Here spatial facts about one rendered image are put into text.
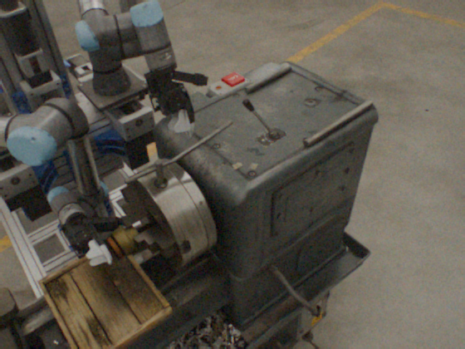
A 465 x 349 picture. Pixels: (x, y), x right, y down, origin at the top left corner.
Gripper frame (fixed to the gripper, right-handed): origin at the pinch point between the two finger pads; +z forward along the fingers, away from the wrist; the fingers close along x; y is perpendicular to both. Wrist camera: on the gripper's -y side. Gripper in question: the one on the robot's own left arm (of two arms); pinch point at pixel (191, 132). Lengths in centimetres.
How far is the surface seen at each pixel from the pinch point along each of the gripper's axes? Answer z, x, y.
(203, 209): 18.7, 8.6, 7.5
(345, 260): 83, 0, -50
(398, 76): 96, -128, -261
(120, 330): 46, 0, 41
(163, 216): 15.6, 6.0, 18.2
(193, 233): 23.0, 9.4, 13.1
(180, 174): 9.5, 0.9, 7.5
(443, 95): 109, -90, -263
